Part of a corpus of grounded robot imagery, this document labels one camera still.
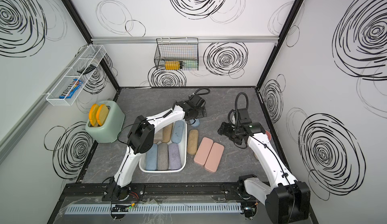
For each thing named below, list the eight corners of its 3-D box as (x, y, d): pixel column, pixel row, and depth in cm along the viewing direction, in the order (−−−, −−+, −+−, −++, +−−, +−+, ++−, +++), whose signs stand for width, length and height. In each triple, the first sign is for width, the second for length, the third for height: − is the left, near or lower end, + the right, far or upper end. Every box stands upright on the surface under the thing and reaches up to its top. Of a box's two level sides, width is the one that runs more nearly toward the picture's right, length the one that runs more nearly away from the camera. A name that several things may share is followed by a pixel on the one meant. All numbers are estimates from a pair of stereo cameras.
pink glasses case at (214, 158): (203, 169, 83) (204, 167, 80) (213, 143, 93) (214, 141, 90) (216, 175, 81) (216, 173, 78) (225, 148, 91) (225, 145, 88)
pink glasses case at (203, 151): (192, 162, 84) (192, 161, 83) (203, 137, 94) (203, 135, 93) (204, 167, 83) (204, 166, 81) (213, 141, 93) (214, 139, 91)
